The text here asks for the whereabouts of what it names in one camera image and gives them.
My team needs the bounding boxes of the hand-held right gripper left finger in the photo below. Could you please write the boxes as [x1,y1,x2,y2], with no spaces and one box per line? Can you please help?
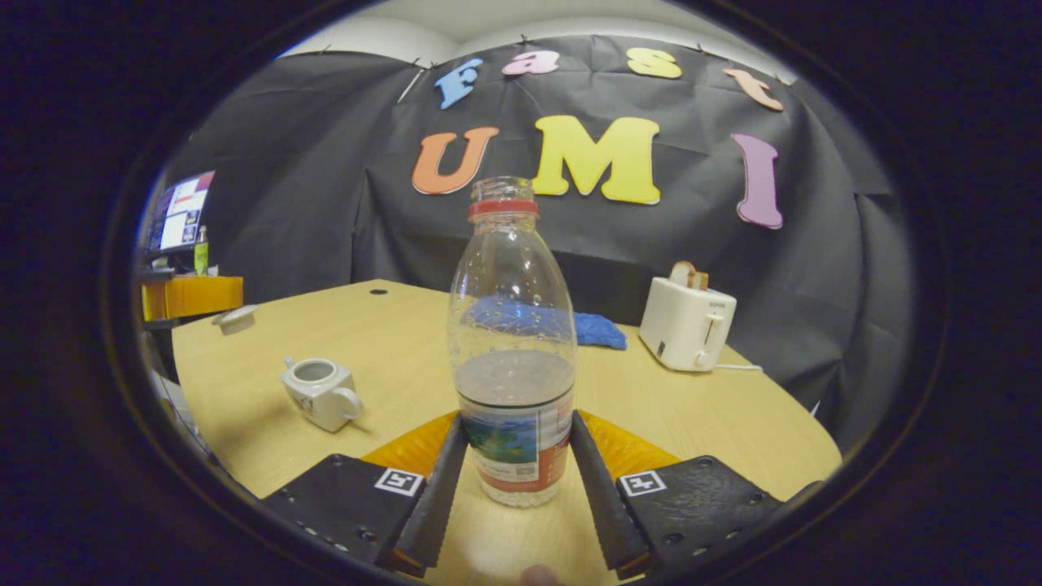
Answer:
[262,409,470,575]

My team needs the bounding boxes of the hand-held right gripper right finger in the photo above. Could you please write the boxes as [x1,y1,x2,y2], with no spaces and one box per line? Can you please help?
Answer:
[570,409,786,580]

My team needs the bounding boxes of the white teacup lid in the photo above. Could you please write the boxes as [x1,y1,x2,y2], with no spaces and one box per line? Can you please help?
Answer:
[212,304,261,335]

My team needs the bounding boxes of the clear plastic water bottle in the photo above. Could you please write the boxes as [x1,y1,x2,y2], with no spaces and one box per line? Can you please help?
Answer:
[447,176,578,509]

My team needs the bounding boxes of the white ceramic teacup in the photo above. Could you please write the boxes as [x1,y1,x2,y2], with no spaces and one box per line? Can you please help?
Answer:
[281,356,364,433]

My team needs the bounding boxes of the computer monitor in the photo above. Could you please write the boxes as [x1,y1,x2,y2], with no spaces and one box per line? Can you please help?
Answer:
[147,169,217,257]

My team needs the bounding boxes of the black backdrop cloth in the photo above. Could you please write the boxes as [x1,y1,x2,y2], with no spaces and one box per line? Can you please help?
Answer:
[151,34,917,453]

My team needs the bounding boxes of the blue cloth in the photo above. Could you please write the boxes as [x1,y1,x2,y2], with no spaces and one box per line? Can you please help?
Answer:
[464,295,628,352]

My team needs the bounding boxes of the white toaster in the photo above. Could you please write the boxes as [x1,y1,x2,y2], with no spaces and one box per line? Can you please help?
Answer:
[639,277,738,373]

